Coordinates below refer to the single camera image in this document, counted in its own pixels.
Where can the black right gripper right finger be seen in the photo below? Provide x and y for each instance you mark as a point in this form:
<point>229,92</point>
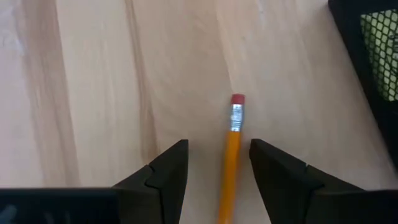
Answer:
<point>280,177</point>

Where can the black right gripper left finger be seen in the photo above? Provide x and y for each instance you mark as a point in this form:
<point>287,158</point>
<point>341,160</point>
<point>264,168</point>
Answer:
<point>168,174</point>

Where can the yellow pencil pink eraser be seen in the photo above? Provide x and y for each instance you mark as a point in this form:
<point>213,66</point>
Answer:
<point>231,161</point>

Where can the yellow-green June Gold eraser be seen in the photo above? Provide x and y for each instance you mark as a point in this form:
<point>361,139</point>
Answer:
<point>384,56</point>

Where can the black mesh desk organizer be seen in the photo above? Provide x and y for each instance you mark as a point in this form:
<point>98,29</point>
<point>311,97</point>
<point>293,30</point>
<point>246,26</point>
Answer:
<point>351,46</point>

